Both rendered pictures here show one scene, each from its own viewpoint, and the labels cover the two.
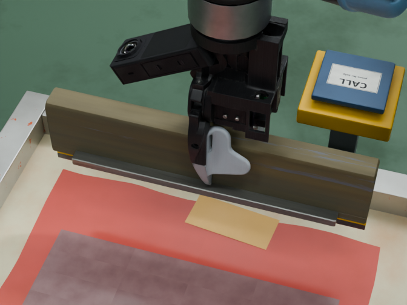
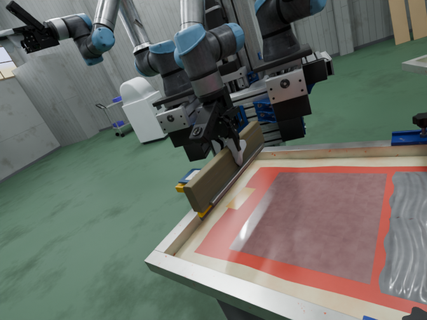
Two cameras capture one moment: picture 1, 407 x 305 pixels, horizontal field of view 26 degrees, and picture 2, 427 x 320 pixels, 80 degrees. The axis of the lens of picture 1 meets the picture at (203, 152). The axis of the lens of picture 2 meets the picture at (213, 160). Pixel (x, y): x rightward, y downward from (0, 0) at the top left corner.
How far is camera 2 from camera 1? 0.81 m
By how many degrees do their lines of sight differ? 55
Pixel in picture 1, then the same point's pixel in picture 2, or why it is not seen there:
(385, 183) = not seen: hidden behind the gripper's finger
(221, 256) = (256, 199)
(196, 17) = (212, 85)
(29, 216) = (216, 262)
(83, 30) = not seen: outside the picture
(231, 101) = (232, 113)
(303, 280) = (270, 180)
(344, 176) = (255, 126)
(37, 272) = (251, 255)
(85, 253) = (244, 238)
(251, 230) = (246, 192)
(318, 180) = (253, 134)
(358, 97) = not seen: hidden behind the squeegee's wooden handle
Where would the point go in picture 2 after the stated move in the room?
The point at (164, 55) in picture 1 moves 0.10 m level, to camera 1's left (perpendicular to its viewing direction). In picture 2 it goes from (211, 113) to (197, 130)
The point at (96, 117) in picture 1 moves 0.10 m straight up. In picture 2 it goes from (206, 174) to (190, 136)
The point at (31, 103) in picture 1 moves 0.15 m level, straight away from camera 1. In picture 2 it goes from (153, 257) to (102, 270)
